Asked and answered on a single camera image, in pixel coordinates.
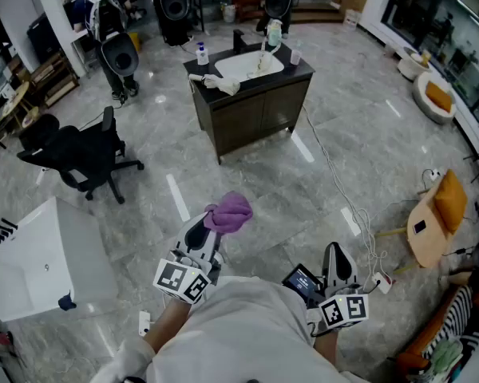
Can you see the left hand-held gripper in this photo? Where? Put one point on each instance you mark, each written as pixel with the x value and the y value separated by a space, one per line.
pixel 179 279

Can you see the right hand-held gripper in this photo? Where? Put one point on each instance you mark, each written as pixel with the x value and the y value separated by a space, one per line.
pixel 343 311

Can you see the purple cloth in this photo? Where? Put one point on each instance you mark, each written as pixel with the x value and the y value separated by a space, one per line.
pixel 229 214

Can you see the person's right forearm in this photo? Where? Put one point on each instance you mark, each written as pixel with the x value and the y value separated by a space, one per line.
pixel 327 345

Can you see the person's left forearm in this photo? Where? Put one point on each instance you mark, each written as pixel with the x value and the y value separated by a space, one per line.
pixel 167 325

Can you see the dark wooden sink cabinet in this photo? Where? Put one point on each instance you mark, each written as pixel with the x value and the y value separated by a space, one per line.
pixel 299 70

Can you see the black gripper display screen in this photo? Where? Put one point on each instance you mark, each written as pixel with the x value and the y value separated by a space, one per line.
pixel 301 283

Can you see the white red power strip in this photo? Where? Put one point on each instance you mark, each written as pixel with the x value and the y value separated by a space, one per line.
pixel 383 281

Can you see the black smartphone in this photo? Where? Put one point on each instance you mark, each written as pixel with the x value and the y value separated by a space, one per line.
pixel 420 226

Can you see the person's white shirt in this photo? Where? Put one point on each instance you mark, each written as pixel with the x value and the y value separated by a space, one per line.
pixel 243 333

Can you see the black white striped fabric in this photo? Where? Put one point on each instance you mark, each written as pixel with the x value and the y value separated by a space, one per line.
pixel 459 317

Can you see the large orange cushion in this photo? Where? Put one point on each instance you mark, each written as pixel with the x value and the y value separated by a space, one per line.
pixel 451 200

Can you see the white plug adapter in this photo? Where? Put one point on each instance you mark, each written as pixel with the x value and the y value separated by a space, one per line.
pixel 434 174

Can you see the dark blue small object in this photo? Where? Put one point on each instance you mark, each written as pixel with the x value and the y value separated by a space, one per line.
pixel 66 301

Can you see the black office chair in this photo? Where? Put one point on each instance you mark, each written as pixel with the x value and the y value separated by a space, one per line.
pixel 76 150

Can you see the white square tub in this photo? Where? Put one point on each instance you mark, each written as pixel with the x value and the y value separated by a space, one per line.
pixel 44 253

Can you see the crumpled white towel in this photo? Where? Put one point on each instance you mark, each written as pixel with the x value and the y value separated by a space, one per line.
pixel 219 83

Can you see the white sink basin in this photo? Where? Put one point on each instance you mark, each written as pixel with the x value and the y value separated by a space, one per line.
pixel 239 66

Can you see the white pump bottle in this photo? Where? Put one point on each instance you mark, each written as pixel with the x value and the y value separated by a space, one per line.
pixel 201 56

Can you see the black tap fitting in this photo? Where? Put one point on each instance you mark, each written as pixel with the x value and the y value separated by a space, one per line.
pixel 2 234

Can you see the round grey pouf seat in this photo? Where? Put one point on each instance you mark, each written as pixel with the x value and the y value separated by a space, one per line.
pixel 421 94

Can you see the black faucet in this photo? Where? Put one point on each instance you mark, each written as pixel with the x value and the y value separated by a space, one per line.
pixel 239 40

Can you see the small orange cushion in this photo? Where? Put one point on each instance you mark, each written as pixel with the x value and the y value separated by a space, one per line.
pixel 439 96

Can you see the pink bottle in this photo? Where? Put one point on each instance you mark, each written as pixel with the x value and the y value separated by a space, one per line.
pixel 295 57

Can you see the yellow bin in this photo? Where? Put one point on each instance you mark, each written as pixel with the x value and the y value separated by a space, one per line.
pixel 134 42

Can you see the wooden shelf rack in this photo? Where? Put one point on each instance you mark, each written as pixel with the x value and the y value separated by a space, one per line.
pixel 54 80

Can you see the white round side table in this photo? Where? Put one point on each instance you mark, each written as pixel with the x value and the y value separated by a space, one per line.
pixel 411 68

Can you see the small round wooden table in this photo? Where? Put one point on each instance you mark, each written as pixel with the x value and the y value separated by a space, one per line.
pixel 18 102

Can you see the white bucket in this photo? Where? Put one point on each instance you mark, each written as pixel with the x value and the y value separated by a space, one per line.
pixel 229 14

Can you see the white box red label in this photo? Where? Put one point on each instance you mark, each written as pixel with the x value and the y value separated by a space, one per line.
pixel 352 17

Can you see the large dark window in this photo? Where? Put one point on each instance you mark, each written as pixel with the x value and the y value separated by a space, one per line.
pixel 443 26

